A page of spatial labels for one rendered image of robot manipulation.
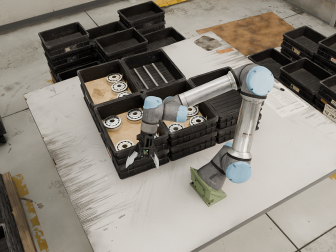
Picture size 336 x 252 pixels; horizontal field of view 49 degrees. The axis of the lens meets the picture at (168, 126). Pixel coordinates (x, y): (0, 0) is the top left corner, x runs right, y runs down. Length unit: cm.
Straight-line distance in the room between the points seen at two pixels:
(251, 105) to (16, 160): 223
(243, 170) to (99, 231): 75
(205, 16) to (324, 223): 309
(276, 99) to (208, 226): 107
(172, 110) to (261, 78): 40
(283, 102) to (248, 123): 90
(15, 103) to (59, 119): 148
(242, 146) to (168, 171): 53
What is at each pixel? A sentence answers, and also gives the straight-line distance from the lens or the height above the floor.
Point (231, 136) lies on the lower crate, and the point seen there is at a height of 73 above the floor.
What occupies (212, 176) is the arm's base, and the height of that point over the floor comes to 85.
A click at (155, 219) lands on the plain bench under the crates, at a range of 188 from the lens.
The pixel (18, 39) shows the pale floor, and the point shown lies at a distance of 496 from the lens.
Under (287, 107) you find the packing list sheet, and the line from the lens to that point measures 250.
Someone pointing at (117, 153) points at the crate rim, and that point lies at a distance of 186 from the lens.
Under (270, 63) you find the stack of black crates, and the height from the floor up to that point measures 27.
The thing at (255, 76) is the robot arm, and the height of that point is 136.
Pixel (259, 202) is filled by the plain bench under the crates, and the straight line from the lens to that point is 196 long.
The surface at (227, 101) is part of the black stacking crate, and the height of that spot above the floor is 83.
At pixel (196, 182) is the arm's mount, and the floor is 78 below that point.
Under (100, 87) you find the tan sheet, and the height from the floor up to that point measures 83.
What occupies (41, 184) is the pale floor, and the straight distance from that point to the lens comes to 308.
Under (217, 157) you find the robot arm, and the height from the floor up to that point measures 90.
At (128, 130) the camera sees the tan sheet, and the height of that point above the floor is 83.
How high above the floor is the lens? 229
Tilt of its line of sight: 44 degrees down
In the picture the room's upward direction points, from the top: 3 degrees counter-clockwise
